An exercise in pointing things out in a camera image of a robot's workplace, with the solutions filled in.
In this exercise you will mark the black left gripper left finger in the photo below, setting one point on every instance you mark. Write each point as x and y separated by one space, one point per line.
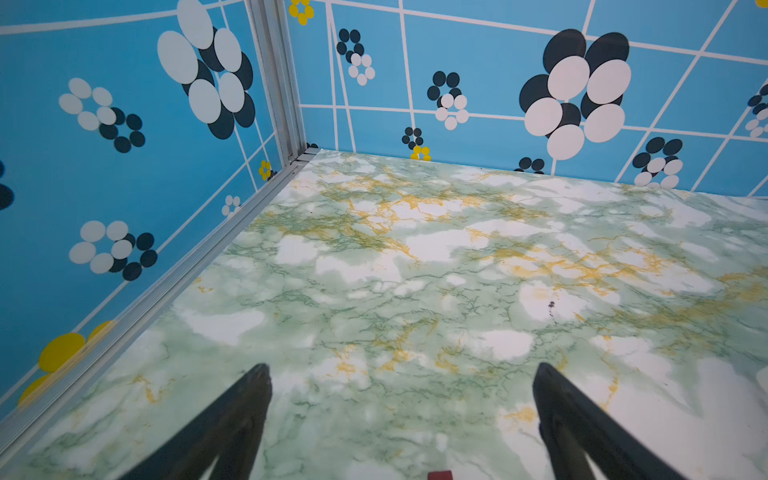
223 439

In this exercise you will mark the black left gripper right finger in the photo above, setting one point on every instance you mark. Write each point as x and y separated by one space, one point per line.
578 434

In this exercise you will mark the aluminium corner post left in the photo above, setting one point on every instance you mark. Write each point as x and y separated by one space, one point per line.
272 39

